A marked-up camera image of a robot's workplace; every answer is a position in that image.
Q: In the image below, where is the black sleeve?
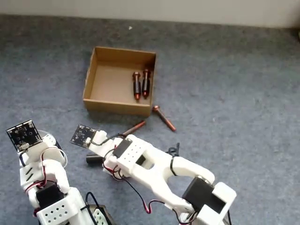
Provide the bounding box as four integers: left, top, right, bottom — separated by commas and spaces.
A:
86, 151, 105, 166

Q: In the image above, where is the brown cardboard box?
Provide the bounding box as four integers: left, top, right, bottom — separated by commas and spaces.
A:
82, 46, 157, 117

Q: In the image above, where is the copper bolt with black sleeve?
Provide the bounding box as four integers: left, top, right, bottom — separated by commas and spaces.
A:
132, 71, 142, 102
141, 68, 151, 99

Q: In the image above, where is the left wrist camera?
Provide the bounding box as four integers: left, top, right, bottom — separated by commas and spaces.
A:
6, 120, 44, 153

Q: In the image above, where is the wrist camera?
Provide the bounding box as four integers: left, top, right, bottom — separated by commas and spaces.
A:
6, 120, 44, 153
70, 124, 98, 149

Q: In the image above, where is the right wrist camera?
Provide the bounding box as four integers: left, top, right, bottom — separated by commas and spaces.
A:
70, 124, 98, 149

